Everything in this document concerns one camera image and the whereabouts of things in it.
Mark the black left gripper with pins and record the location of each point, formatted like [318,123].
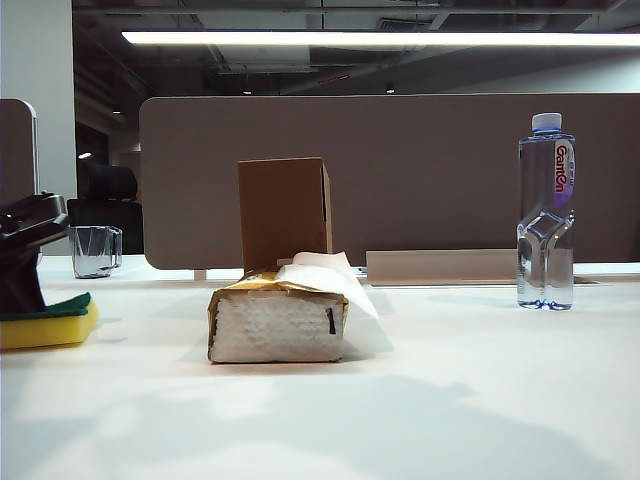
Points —
[35,220]

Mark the white tissue sheet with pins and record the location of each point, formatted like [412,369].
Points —
[330,275]

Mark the clear glass mug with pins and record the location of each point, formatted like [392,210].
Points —
[95,252]

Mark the clear plastic water bottle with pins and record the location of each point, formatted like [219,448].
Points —
[544,200]

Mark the black office chair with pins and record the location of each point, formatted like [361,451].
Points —
[107,200]

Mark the long ceiling light strip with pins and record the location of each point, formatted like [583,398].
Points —
[380,38]

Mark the tissue pack in yellow wrap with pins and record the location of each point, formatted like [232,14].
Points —
[275,330]

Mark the wide brown desk divider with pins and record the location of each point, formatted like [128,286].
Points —
[425,175]

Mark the yellow sponge with green scourer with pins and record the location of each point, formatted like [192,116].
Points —
[45,330]

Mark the narrow brown desk divider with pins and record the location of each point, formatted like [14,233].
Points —
[17,150]

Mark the brown cardboard box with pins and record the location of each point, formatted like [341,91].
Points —
[280,210]

